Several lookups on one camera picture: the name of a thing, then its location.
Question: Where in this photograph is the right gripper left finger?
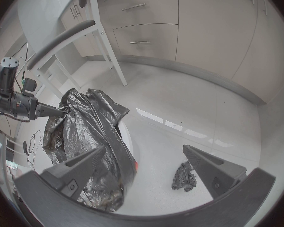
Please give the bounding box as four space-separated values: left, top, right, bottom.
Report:
41 146 106 200

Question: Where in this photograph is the beige cabinet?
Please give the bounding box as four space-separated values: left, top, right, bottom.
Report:
60 0 109 58

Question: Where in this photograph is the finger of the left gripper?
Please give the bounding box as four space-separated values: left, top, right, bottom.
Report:
37 105 68 119

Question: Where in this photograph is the beige wardrobe with drawers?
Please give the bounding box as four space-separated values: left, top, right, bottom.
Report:
96 0 284 105

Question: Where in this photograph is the white chair with grey back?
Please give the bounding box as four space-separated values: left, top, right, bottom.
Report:
27 0 128 97

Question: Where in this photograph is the white trash bin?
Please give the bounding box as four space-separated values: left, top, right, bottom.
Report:
118 121 141 174

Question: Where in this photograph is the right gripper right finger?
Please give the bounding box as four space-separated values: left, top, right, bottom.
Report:
182 144 248 201

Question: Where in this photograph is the black cable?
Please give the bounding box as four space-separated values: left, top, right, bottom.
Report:
22 130 47 169

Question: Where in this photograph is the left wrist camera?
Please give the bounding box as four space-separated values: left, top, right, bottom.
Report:
22 78 37 97

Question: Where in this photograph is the crumpled black plastic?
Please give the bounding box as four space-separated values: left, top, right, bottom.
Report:
171 161 197 193

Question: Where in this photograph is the black plastic bag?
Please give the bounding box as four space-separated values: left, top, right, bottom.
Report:
43 88 137 213

